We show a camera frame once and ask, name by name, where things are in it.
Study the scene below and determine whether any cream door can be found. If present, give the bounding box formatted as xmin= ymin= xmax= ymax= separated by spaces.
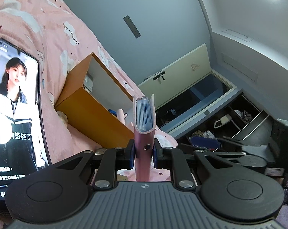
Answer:
xmin=137 ymin=43 xmax=212 ymax=108

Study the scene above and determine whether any grey wall plate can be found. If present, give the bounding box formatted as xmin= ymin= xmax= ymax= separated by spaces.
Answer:
xmin=123 ymin=15 xmax=141 ymax=39

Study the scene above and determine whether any smartphone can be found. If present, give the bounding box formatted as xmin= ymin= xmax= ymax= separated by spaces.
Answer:
xmin=0 ymin=38 xmax=51 ymax=216

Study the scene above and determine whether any pink card holder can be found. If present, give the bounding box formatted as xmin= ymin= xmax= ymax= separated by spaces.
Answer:
xmin=133 ymin=94 xmax=157 ymax=182

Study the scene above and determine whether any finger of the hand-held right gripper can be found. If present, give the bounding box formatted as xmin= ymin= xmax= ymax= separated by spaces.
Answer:
xmin=230 ymin=156 xmax=268 ymax=169
xmin=178 ymin=135 xmax=270 ymax=153

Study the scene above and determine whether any dark shelf unit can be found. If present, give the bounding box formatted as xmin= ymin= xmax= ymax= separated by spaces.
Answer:
xmin=175 ymin=92 xmax=279 ymax=153

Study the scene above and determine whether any pink doll figure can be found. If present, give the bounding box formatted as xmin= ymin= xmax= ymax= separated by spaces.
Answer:
xmin=117 ymin=108 xmax=128 ymax=126

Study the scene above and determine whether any white bag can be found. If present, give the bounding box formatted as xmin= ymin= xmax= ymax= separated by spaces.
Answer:
xmin=214 ymin=114 xmax=232 ymax=128

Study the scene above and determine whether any blue patterned cloth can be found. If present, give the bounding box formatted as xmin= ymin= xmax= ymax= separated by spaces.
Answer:
xmin=189 ymin=137 xmax=217 ymax=149

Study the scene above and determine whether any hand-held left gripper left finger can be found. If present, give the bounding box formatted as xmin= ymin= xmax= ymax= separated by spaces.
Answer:
xmin=54 ymin=139 xmax=135 ymax=188

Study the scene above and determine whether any pink printed blanket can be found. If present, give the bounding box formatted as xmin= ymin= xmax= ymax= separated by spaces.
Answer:
xmin=0 ymin=0 xmax=179 ymax=229

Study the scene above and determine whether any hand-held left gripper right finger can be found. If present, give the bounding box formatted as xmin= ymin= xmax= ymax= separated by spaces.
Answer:
xmin=153 ymin=141 xmax=231 ymax=188

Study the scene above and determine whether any orange cardboard box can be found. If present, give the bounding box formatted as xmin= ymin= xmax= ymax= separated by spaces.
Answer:
xmin=54 ymin=52 xmax=135 ymax=151

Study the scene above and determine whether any black door handle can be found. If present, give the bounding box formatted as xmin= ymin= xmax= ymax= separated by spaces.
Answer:
xmin=153 ymin=72 xmax=166 ymax=83

